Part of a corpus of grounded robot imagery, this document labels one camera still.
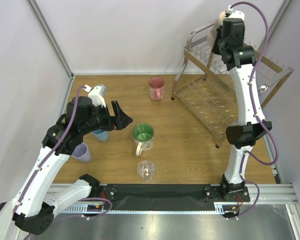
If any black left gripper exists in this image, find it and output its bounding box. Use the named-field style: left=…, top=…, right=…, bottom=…
left=80, top=100, right=132, bottom=135

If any cream patterned ceramic mug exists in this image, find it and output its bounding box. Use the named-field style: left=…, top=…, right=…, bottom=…
left=207, top=11, right=227, bottom=48

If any clear glass cup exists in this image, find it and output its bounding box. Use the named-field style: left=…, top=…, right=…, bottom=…
left=137, top=160, right=156, bottom=181

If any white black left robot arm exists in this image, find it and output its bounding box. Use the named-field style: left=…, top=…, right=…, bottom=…
left=0, top=96, right=133, bottom=240

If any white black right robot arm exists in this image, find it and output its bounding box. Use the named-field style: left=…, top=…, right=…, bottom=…
left=212, top=17, right=272, bottom=201

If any green interior white mug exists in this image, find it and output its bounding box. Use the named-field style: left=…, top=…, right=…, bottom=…
left=132, top=123, right=155, bottom=157

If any blue plastic cup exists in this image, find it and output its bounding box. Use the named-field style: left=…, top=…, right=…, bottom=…
left=91, top=129, right=109, bottom=142

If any pink ceramic mug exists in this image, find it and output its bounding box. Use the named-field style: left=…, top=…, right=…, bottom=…
left=148, top=76, right=165, bottom=101

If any lilac plastic cup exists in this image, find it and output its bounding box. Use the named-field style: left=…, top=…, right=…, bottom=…
left=71, top=142, right=92, bottom=163

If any white object bottom left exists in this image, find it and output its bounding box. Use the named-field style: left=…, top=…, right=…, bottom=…
left=0, top=201, right=15, bottom=240

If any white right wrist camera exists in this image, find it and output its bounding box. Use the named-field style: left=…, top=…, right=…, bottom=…
left=225, top=5, right=245, bottom=21

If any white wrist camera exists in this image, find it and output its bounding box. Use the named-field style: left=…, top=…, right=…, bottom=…
left=225, top=5, right=245, bottom=21
left=88, top=84, right=107, bottom=107

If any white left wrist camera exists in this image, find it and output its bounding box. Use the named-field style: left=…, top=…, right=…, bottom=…
left=88, top=84, right=107, bottom=107

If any steel wire dish rack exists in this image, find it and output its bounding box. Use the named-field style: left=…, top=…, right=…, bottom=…
left=171, top=22, right=294, bottom=148

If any aluminium right corner post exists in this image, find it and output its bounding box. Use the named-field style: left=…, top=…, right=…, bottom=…
left=267, top=0, right=293, bottom=44

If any aluminium corner post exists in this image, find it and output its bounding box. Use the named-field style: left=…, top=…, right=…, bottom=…
left=267, top=0, right=293, bottom=44
left=24, top=0, right=75, bottom=80

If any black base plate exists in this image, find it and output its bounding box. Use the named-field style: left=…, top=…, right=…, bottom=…
left=100, top=184, right=250, bottom=206

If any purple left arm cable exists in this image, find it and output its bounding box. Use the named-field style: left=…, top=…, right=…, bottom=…
left=14, top=85, right=88, bottom=240

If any aluminium slotted rail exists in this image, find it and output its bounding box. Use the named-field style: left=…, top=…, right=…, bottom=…
left=69, top=202, right=298, bottom=216

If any aluminium left corner post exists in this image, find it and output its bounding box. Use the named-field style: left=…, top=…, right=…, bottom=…
left=24, top=0, right=75, bottom=80

